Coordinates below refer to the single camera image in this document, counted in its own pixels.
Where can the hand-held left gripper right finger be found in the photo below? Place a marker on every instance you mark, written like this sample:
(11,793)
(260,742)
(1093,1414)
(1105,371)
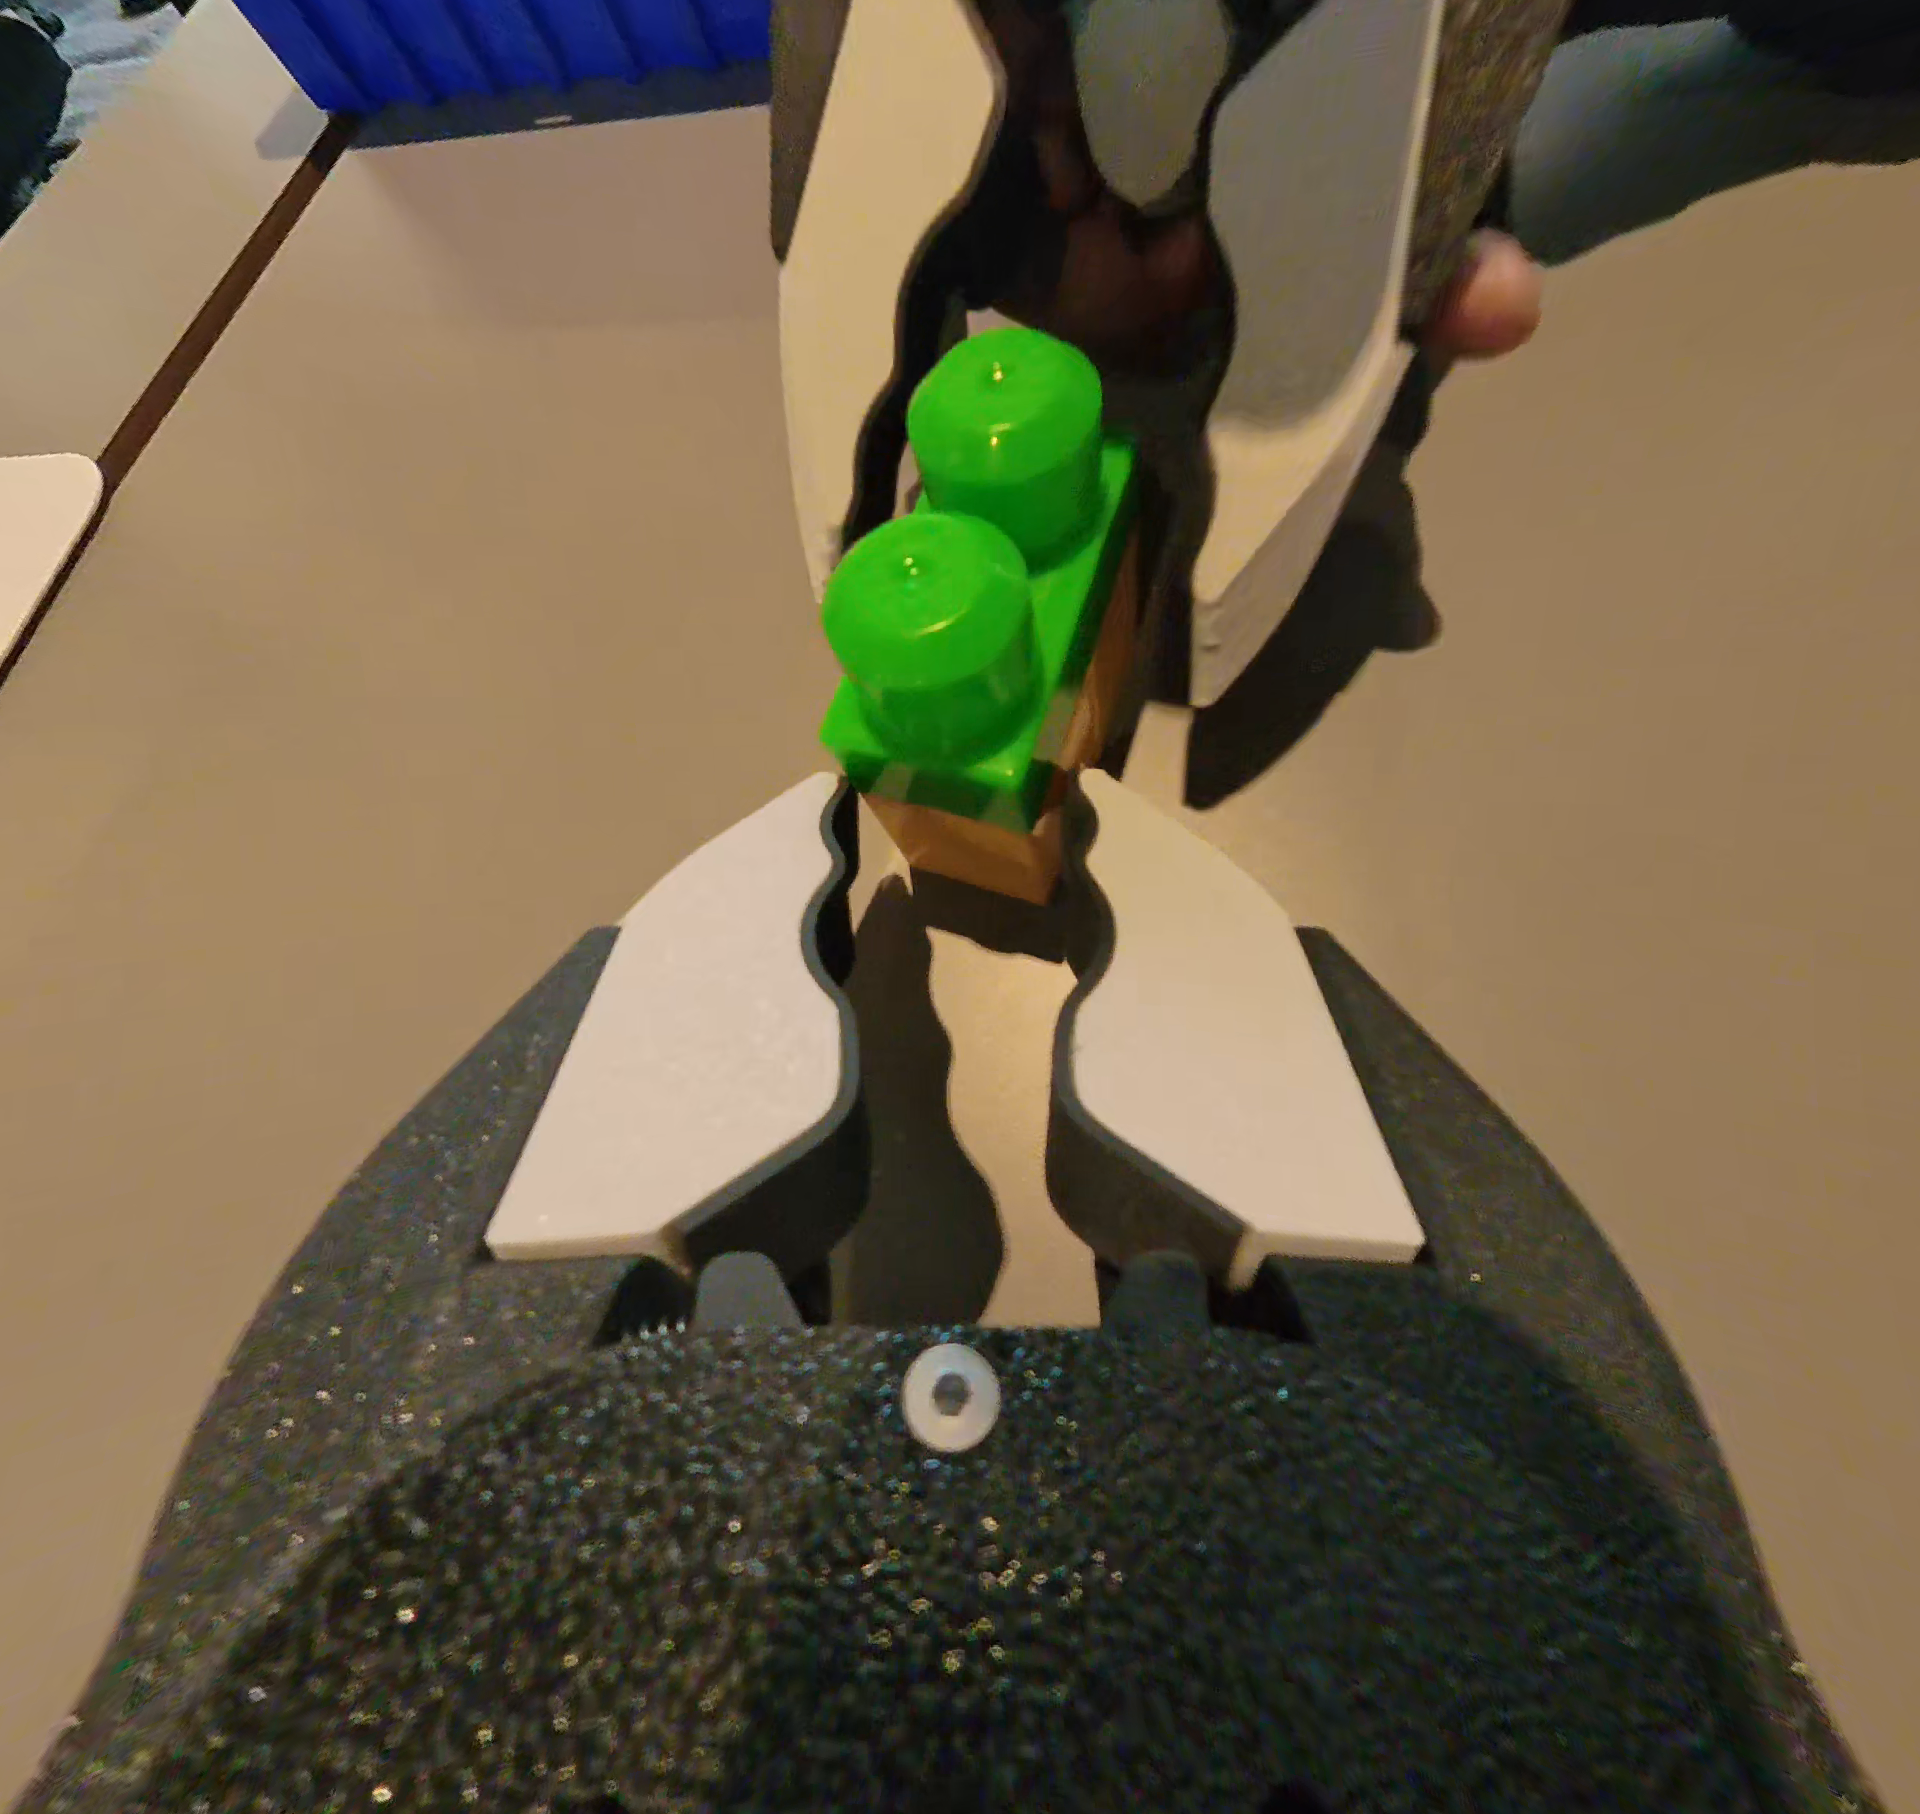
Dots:
(1229,1078)

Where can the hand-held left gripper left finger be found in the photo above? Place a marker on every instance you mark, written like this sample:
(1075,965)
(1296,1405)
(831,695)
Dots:
(676,1065)

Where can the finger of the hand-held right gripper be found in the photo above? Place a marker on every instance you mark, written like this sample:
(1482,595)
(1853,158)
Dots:
(872,165)
(1320,225)

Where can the green two-stud block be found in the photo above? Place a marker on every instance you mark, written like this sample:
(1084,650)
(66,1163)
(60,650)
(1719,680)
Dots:
(990,420)

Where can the yellow one-stud block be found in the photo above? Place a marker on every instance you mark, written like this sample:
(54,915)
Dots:
(977,854)

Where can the person's right hand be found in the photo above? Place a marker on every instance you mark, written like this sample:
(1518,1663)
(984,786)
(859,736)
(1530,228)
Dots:
(1492,301)

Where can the black office chair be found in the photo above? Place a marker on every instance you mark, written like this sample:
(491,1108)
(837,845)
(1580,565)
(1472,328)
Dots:
(32,105)

